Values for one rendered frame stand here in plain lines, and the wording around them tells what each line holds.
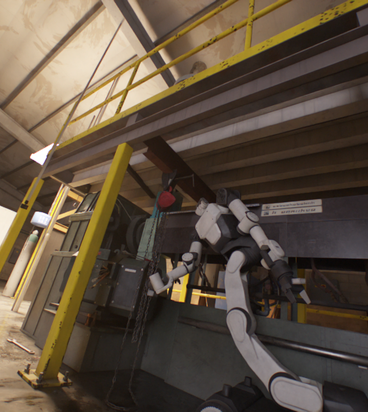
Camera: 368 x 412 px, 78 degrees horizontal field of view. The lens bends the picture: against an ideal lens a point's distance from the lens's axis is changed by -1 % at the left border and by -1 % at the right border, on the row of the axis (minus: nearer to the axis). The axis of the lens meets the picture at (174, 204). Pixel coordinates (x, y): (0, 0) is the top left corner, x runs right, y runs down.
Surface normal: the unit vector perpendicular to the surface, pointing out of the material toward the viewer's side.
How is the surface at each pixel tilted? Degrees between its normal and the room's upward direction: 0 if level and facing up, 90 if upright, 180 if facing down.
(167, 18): 171
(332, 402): 78
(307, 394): 90
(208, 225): 109
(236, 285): 114
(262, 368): 90
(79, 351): 90
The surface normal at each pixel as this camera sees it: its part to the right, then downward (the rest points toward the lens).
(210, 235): -0.84, -0.07
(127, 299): -0.27, -0.45
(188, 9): -0.29, 0.81
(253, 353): -0.40, -0.07
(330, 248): -0.58, -0.44
